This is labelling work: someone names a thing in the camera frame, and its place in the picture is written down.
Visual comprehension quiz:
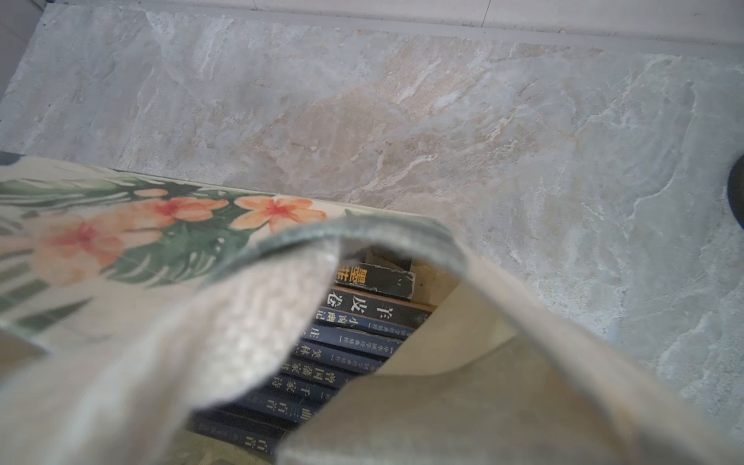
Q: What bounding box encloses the floral canvas tote bag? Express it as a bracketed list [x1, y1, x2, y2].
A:
[1, 153, 743, 464]

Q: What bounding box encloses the black microphone stand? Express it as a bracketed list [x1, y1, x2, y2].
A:
[727, 155, 744, 228]

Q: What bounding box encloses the stack of blue books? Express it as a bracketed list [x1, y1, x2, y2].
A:
[187, 250, 434, 457]

